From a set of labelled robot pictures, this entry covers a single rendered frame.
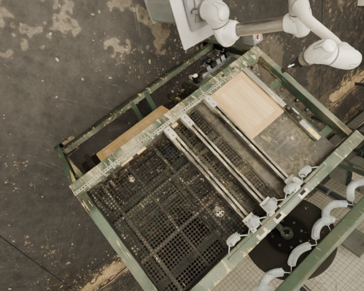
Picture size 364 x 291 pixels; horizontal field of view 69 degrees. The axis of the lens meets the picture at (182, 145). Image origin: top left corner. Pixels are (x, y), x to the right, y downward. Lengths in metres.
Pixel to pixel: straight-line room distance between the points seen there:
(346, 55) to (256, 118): 1.10
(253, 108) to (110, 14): 1.65
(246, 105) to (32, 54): 1.99
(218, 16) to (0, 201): 2.75
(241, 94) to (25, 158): 2.25
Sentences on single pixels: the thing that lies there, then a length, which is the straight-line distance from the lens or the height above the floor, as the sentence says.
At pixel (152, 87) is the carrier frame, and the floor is 0.18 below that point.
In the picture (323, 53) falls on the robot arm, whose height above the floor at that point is 2.00.
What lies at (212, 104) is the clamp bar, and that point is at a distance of 2.45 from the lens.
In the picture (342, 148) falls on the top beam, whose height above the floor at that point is 1.86.
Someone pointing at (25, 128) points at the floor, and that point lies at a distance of 3.00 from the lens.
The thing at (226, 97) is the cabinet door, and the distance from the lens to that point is 2.58.
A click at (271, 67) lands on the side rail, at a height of 1.03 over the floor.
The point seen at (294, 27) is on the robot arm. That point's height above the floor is 1.53.
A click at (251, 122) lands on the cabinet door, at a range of 2.51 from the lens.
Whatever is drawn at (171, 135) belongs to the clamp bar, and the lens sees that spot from 2.31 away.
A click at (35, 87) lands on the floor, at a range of 2.88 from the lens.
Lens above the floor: 2.79
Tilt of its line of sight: 48 degrees down
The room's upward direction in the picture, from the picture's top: 127 degrees clockwise
